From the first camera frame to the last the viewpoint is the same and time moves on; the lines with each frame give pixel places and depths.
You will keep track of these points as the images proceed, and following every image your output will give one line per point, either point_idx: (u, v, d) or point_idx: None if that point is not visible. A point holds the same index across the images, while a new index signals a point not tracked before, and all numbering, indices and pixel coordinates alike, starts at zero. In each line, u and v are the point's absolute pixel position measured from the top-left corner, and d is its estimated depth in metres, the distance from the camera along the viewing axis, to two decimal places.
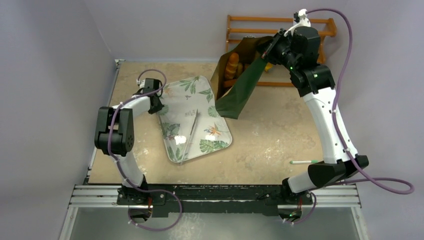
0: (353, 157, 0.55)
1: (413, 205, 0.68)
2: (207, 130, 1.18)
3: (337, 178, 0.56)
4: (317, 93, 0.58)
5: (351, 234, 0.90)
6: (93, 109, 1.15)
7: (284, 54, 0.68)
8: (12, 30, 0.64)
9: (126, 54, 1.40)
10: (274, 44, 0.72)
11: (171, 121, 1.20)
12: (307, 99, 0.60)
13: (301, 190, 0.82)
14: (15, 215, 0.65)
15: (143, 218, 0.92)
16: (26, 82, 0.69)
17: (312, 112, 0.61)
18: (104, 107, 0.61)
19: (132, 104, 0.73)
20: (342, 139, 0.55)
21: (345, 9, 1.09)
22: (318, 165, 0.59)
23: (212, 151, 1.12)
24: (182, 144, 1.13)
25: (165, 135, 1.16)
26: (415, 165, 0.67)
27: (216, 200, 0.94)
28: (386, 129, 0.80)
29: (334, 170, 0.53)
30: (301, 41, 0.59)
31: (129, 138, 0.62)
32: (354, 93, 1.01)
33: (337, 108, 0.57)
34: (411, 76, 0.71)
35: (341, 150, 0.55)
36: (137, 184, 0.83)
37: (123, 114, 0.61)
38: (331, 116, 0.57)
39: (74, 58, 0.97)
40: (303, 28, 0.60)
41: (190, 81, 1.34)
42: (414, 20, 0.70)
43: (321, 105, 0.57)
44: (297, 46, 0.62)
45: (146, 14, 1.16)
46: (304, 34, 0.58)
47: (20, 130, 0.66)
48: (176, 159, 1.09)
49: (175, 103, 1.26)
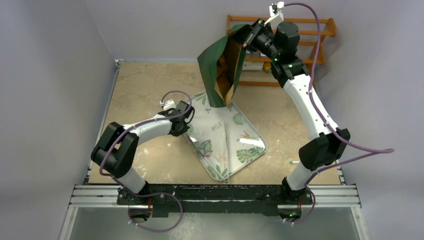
0: (334, 129, 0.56)
1: (412, 205, 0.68)
2: (239, 139, 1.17)
3: (322, 153, 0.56)
4: (294, 79, 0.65)
5: (351, 234, 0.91)
6: (92, 108, 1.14)
7: (266, 44, 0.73)
8: (12, 30, 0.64)
9: (126, 54, 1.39)
10: (255, 34, 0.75)
11: (201, 138, 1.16)
12: (286, 87, 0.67)
13: (304, 184, 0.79)
14: (15, 216, 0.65)
15: (143, 218, 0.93)
16: (25, 82, 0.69)
17: (293, 98, 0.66)
18: (115, 124, 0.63)
19: (145, 127, 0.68)
20: (321, 114, 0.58)
21: (345, 9, 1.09)
22: (305, 147, 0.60)
23: (252, 159, 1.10)
24: (220, 160, 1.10)
25: (200, 154, 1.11)
26: (414, 166, 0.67)
27: (216, 200, 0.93)
28: (386, 129, 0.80)
29: (318, 142, 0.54)
30: (283, 38, 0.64)
31: (125, 164, 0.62)
32: (354, 93, 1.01)
33: (313, 89, 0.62)
34: (410, 76, 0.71)
35: (322, 125, 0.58)
36: (136, 190, 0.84)
37: (126, 140, 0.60)
38: (308, 96, 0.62)
39: (74, 58, 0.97)
40: (284, 25, 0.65)
41: (203, 94, 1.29)
42: (412, 21, 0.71)
43: (299, 88, 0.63)
44: (279, 41, 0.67)
45: (146, 14, 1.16)
46: (286, 33, 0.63)
47: (20, 130, 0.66)
48: (220, 176, 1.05)
49: (199, 121, 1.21)
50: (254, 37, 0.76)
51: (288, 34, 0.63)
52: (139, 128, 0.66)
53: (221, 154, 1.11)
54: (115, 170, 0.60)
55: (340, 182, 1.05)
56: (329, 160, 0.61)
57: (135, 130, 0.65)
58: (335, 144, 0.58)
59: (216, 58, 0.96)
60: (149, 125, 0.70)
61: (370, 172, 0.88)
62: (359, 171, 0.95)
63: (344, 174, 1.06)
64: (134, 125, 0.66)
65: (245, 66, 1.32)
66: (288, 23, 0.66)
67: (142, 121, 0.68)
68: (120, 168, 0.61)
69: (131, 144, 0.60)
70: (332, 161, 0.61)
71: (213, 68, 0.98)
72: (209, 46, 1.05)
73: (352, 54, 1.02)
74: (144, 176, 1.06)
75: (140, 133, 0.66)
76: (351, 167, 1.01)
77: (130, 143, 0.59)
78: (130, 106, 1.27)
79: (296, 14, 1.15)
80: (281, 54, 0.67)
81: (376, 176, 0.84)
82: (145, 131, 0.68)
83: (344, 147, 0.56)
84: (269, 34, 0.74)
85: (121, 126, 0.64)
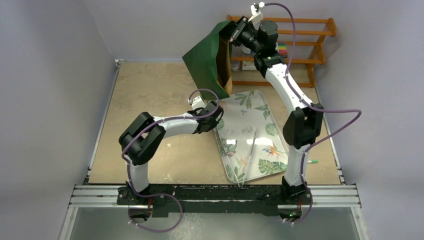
0: (309, 103, 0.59)
1: (412, 206, 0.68)
2: (265, 150, 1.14)
3: (301, 126, 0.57)
4: (272, 67, 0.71)
5: (351, 234, 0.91)
6: (93, 109, 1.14)
7: (251, 39, 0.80)
8: (12, 31, 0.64)
9: (126, 54, 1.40)
10: (240, 31, 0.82)
11: (228, 138, 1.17)
12: (267, 75, 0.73)
13: (300, 175, 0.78)
14: (15, 216, 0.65)
15: (143, 218, 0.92)
16: (26, 83, 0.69)
17: (275, 85, 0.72)
18: (146, 114, 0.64)
19: (173, 123, 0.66)
20: (296, 92, 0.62)
21: (345, 9, 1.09)
22: (286, 126, 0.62)
23: (273, 173, 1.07)
24: (241, 163, 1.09)
25: (223, 151, 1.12)
26: (413, 166, 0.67)
27: (216, 200, 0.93)
28: (386, 129, 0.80)
29: (293, 113, 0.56)
30: (263, 35, 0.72)
31: (148, 155, 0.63)
32: (354, 93, 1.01)
33: (289, 73, 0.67)
34: (409, 77, 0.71)
35: (298, 101, 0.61)
36: (137, 190, 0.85)
37: (153, 131, 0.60)
38: (285, 80, 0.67)
39: (74, 59, 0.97)
40: (265, 23, 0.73)
41: (245, 95, 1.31)
42: (410, 21, 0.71)
43: (276, 74, 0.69)
44: (260, 37, 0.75)
45: (146, 14, 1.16)
46: (266, 30, 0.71)
47: (21, 131, 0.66)
48: (236, 179, 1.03)
49: (232, 119, 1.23)
50: (239, 33, 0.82)
51: (267, 32, 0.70)
52: (167, 122, 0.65)
53: (243, 158, 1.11)
54: (137, 158, 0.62)
55: (340, 182, 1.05)
56: (309, 137, 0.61)
57: (163, 124, 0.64)
58: (312, 119, 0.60)
59: (212, 55, 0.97)
60: (177, 122, 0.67)
61: (370, 172, 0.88)
62: (358, 171, 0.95)
63: (344, 174, 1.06)
64: (163, 119, 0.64)
65: (245, 66, 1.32)
66: (269, 22, 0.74)
67: (172, 116, 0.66)
68: (142, 157, 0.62)
69: (158, 136, 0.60)
70: (314, 138, 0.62)
71: (211, 64, 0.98)
72: (200, 44, 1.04)
73: (353, 53, 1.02)
74: None
75: (167, 127, 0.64)
76: (351, 167, 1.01)
77: (156, 135, 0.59)
78: (130, 106, 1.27)
79: (297, 13, 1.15)
80: (262, 49, 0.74)
81: (376, 176, 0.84)
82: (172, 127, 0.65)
83: (321, 119, 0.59)
84: (252, 31, 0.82)
85: (153, 118, 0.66)
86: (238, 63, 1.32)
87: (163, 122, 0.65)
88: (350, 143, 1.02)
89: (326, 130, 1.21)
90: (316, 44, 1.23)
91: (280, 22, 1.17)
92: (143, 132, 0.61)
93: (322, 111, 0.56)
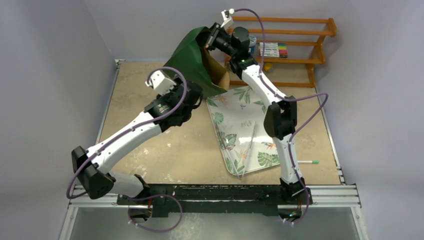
0: (282, 96, 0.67)
1: (412, 206, 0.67)
2: (264, 143, 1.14)
3: (279, 117, 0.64)
4: (246, 68, 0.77)
5: (351, 234, 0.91)
6: (92, 108, 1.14)
7: (225, 44, 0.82)
8: (11, 32, 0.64)
9: (126, 54, 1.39)
10: (214, 37, 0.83)
11: (227, 131, 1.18)
12: (244, 77, 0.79)
13: (294, 169, 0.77)
14: (15, 217, 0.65)
15: (143, 218, 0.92)
16: (26, 84, 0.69)
17: (251, 84, 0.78)
18: (79, 150, 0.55)
19: (115, 148, 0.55)
20: (270, 89, 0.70)
21: (345, 9, 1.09)
22: (266, 120, 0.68)
23: (271, 165, 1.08)
24: (240, 156, 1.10)
25: (222, 145, 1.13)
26: (413, 166, 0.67)
27: (216, 200, 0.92)
28: (386, 129, 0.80)
29: (270, 107, 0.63)
30: (237, 41, 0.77)
31: (104, 187, 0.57)
32: (354, 93, 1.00)
33: (262, 72, 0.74)
34: (409, 77, 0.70)
35: (273, 96, 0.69)
36: (132, 195, 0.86)
37: (87, 172, 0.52)
38: (260, 79, 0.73)
39: (74, 59, 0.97)
40: (237, 30, 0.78)
41: (244, 91, 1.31)
42: (410, 21, 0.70)
43: (251, 74, 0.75)
44: (233, 42, 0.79)
45: (146, 14, 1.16)
46: (240, 37, 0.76)
47: (20, 131, 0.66)
48: (236, 171, 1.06)
49: (231, 114, 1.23)
50: (213, 39, 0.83)
51: (240, 39, 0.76)
52: (107, 150, 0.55)
53: (242, 151, 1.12)
54: (91, 196, 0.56)
55: (340, 182, 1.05)
56: (289, 128, 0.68)
57: (101, 156, 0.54)
58: (288, 110, 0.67)
59: (198, 60, 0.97)
60: (124, 141, 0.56)
61: (370, 172, 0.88)
62: (358, 171, 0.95)
63: (344, 174, 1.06)
64: (97, 151, 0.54)
65: None
66: (240, 27, 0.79)
67: (111, 140, 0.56)
68: (98, 191, 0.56)
69: (95, 176, 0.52)
70: (293, 127, 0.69)
71: (200, 69, 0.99)
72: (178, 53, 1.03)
73: (352, 53, 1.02)
74: (143, 177, 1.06)
75: (109, 156, 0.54)
76: (351, 167, 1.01)
77: (90, 176, 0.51)
78: (130, 106, 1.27)
79: (297, 13, 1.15)
80: (237, 53, 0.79)
81: (377, 176, 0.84)
82: (116, 152, 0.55)
83: (296, 109, 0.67)
84: (225, 35, 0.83)
85: (86, 150, 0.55)
86: None
87: (101, 151, 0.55)
88: (351, 143, 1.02)
89: (324, 117, 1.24)
90: (316, 44, 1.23)
91: (281, 22, 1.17)
92: (79, 173, 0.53)
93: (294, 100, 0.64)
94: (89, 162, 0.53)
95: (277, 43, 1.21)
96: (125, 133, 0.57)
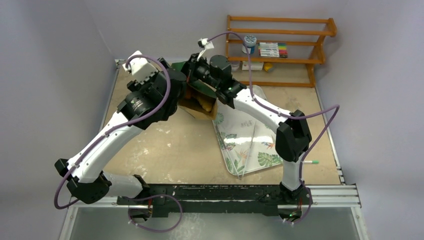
0: (288, 114, 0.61)
1: (412, 206, 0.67)
2: (264, 143, 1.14)
3: (292, 136, 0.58)
4: (237, 96, 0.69)
5: (351, 234, 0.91)
6: (92, 108, 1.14)
7: (206, 74, 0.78)
8: (12, 31, 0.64)
9: (126, 54, 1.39)
10: (194, 68, 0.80)
11: (228, 130, 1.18)
12: (237, 105, 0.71)
13: (300, 180, 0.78)
14: (15, 217, 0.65)
15: (143, 218, 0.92)
16: (26, 83, 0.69)
17: (247, 110, 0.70)
18: (60, 164, 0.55)
19: (92, 159, 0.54)
20: (272, 109, 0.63)
21: (345, 9, 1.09)
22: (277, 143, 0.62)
23: (272, 165, 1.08)
24: (240, 156, 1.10)
25: (222, 145, 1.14)
26: (414, 165, 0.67)
27: (216, 200, 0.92)
28: (385, 129, 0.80)
29: (280, 130, 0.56)
30: (217, 70, 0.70)
31: (97, 192, 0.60)
32: (355, 93, 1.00)
33: (256, 95, 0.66)
34: (409, 78, 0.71)
35: (277, 116, 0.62)
36: (132, 196, 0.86)
37: (70, 185, 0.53)
38: (255, 102, 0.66)
39: (74, 59, 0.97)
40: (214, 58, 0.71)
41: None
42: (410, 21, 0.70)
43: (244, 100, 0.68)
44: (214, 72, 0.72)
45: (145, 13, 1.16)
46: (219, 66, 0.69)
47: (20, 131, 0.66)
48: (236, 171, 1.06)
49: (232, 115, 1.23)
50: (193, 70, 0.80)
51: (220, 67, 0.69)
52: (84, 162, 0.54)
53: (242, 151, 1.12)
54: (87, 202, 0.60)
55: (340, 182, 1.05)
56: (304, 146, 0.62)
57: (80, 169, 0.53)
58: (299, 127, 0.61)
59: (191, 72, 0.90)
60: (100, 149, 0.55)
61: (370, 172, 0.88)
62: (358, 171, 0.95)
63: (344, 174, 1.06)
64: (74, 164, 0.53)
65: (245, 66, 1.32)
66: (217, 55, 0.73)
67: (87, 151, 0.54)
68: (92, 196, 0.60)
69: (79, 188, 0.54)
70: (307, 145, 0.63)
71: None
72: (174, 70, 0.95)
73: (352, 53, 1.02)
74: (143, 177, 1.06)
75: (88, 167, 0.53)
76: (351, 167, 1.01)
77: (74, 189, 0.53)
78: None
79: (297, 14, 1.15)
80: (221, 83, 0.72)
81: (376, 176, 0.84)
82: (94, 162, 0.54)
83: (306, 125, 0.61)
84: (205, 65, 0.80)
85: (66, 163, 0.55)
86: (238, 63, 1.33)
87: (80, 164, 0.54)
88: (350, 144, 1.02)
89: (324, 117, 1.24)
90: (316, 44, 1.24)
91: (280, 22, 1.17)
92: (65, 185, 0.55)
93: (304, 117, 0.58)
94: (71, 175, 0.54)
95: (277, 43, 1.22)
96: (100, 141, 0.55)
